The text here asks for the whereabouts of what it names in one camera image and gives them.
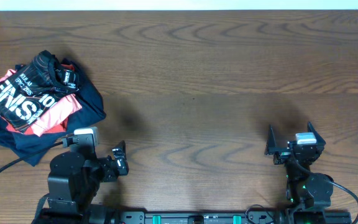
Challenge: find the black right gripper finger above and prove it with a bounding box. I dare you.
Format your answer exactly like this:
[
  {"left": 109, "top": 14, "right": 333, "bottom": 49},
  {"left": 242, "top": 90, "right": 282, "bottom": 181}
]
[
  {"left": 264, "top": 125, "right": 277, "bottom": 155},
  {"left": 307, "top": 121, "right": 326, "bottom": 146}
]

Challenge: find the black patterned cycling jersey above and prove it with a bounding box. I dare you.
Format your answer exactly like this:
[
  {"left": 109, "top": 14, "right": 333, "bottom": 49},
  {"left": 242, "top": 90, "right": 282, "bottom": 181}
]
[{"left": 0, "top": 50, "right": 80, "bottom": 133}]

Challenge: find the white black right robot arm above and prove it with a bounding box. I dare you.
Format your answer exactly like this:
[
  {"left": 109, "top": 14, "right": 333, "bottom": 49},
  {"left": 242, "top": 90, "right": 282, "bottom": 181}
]
[{"left": 265, "top": 123, "right": 333, "bottom": 223}]

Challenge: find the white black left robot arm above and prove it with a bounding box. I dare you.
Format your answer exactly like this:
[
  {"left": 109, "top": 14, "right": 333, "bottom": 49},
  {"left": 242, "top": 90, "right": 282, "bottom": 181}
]
[{"left": 32, "top": 141, "right": 129, "bottom": 224}]

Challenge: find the red shirt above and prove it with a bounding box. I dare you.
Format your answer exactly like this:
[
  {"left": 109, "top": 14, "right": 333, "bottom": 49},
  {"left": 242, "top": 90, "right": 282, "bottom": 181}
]
[{"left": 4, "top": 63, "right": 76, "bottom": 135}]

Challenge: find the pink shirt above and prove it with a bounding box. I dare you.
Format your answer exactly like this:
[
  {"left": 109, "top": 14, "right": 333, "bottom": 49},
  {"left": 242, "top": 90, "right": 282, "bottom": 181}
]
[{"left": 0, "top": 68, "right": 83, "bottom": 138}]

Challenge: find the navy blue garment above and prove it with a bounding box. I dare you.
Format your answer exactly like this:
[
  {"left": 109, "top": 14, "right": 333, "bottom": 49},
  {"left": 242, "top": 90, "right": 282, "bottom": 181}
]
[{"left": 0, "top": 58, "right": 106, "bottom": 157}]

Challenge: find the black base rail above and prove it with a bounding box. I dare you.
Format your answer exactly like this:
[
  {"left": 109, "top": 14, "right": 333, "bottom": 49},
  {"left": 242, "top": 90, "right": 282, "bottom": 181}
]
[{"left": 116, "top": 210, "right": 352, "bottom": 224}]

